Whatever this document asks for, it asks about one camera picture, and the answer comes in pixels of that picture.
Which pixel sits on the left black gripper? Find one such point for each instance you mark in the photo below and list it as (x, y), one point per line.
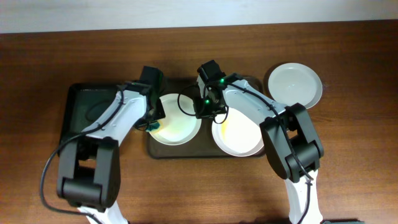
(156, 114)

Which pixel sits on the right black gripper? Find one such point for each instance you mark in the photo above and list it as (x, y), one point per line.
(201, 111)

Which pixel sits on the white plate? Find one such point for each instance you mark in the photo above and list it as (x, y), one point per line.
(176, 128)
(291, 83)
(236, 134)

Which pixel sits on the green and yellow sponge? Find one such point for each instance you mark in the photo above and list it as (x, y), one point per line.
(153, 126)

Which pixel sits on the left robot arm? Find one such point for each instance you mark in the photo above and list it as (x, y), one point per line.
(89, 175)

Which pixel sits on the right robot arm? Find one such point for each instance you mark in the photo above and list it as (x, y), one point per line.
(292, 145)

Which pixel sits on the brown serving tray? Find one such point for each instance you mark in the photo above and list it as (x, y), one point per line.
(202, 146)

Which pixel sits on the black water tray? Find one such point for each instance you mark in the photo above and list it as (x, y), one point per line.
(86, 102)

